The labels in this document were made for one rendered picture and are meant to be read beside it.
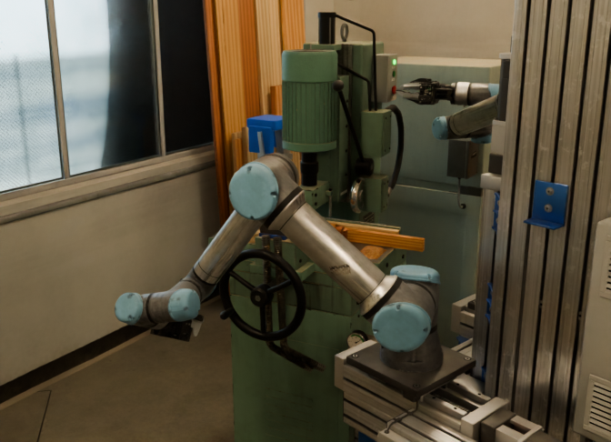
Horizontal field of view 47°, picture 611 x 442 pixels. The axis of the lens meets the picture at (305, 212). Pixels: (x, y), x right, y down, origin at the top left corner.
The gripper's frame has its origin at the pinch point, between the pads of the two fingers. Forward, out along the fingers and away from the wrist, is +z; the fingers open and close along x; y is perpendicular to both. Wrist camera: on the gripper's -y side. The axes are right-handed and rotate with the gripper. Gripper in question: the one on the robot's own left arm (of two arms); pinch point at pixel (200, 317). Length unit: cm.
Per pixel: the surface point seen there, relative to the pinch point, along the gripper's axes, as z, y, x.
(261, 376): 46.5, 13.7, 1.0
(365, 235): 35, -37, 32
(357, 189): 37, -53, 25
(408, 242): 35, -37, 46
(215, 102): 119, -113, -93
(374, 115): 33, -78, 27
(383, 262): 27, -28, 42
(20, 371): 70, 36, -123
